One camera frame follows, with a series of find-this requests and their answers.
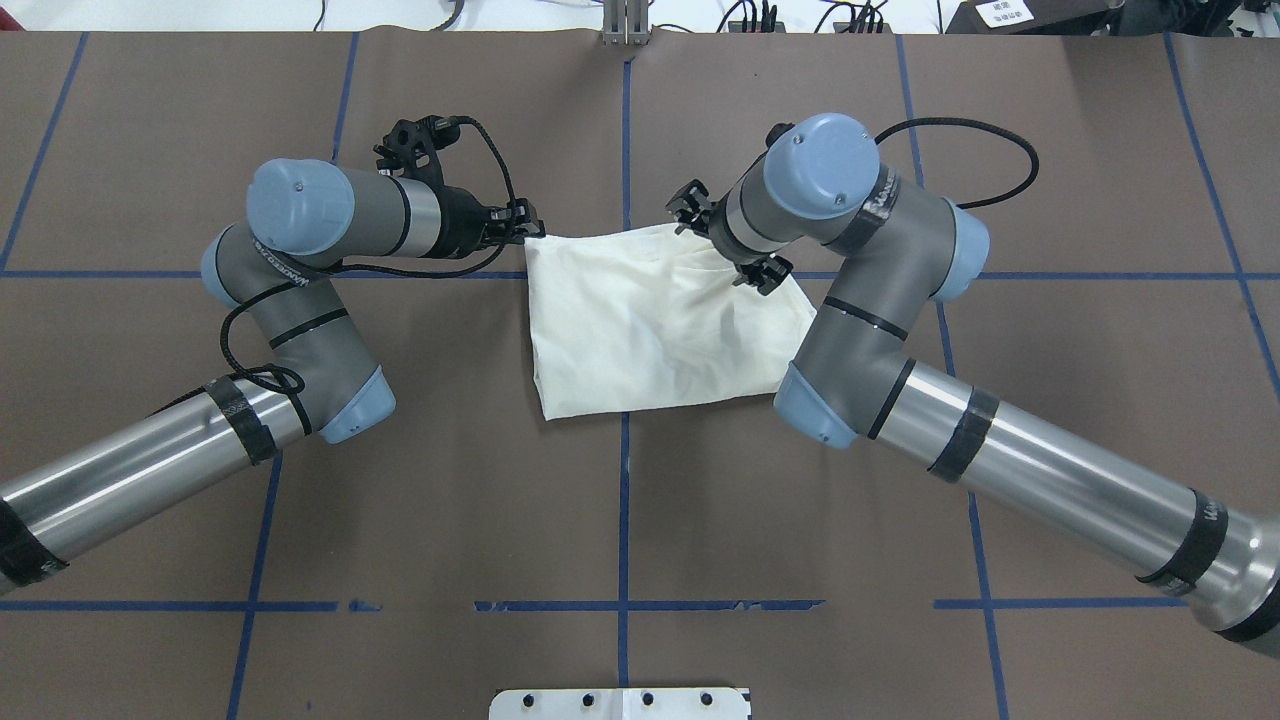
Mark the aluminium frame post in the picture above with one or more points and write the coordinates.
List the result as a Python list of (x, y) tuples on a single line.
[(626, 22)]

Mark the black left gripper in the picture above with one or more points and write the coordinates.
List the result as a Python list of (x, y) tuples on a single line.
[(463, 222)]

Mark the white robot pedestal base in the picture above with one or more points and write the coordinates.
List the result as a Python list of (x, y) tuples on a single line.
[(623, 703)]

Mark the black labelled box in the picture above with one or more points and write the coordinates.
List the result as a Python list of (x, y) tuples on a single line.
[(1035, 18)]

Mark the cream long-sleeve cat shirt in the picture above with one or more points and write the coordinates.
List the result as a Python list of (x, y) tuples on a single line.
[(652, 318)]

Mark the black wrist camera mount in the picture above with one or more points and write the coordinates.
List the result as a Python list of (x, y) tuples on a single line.
[(411, 148), (776, 132)]

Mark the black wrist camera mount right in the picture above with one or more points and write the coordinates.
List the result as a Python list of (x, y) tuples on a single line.
[(776, 132)]

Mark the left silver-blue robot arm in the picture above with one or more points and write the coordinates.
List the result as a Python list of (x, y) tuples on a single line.
[(297, 365)]

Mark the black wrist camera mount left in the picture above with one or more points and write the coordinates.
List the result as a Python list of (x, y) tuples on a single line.
[(411, 148)]

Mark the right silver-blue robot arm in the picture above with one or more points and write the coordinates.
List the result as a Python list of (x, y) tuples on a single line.
[(906, 251)]

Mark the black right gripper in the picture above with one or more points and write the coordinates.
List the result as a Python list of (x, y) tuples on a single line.
[(760, 270)]

